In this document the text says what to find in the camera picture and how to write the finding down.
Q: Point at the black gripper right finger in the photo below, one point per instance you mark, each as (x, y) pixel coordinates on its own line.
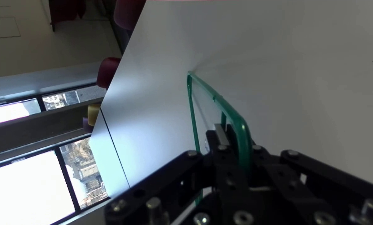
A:
(310, 192)

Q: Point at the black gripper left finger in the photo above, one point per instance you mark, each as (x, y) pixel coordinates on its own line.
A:
(230, 183)

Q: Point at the green plastic hanger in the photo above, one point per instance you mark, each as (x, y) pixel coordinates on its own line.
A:
(208, 108)

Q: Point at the yellow chair near table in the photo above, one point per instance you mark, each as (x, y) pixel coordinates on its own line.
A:
(93, 112)

